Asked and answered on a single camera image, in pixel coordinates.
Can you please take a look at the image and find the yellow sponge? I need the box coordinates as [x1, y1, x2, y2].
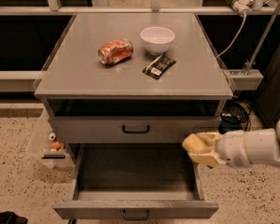
[182, 133, 206, 153]

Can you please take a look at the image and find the black cable bundle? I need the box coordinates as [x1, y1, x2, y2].
[219, 98, 254, 134]

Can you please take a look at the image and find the crushed orange soda can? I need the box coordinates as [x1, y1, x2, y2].
[98, 38, 133, 65]

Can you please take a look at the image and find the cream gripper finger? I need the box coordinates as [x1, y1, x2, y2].
[197, 132, 221, 145]
[189, 150, 225, 167]

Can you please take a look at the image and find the open grey middle drawer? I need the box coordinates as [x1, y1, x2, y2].
[54, 144, 218, 221]

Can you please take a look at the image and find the black bag corner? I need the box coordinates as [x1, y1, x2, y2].
[0, 212, 28, 224]

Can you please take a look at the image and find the white power strip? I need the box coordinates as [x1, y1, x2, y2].
[226, 0, 253, 16]

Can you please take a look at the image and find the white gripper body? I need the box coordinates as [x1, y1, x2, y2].
[217, 130, 251, 168]

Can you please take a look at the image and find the closed grey top drawer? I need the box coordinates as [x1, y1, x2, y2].
[49, 117, 221, 144]

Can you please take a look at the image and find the grey drawer cabinet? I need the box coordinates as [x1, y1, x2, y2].
[34, 12, 234, 220]

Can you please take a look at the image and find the black snack packet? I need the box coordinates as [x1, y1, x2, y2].
[142, 55, 175, 80]

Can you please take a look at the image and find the metal railing frame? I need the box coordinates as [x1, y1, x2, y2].
[0, 0, 280, 93]

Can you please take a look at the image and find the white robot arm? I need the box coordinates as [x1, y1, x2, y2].
[182, 120, 280, 169]

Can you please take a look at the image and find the white power cable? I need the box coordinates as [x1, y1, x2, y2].
[216, 10, 248, 60]

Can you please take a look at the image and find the white bowl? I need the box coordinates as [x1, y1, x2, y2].
[140, 27, 175, 54]

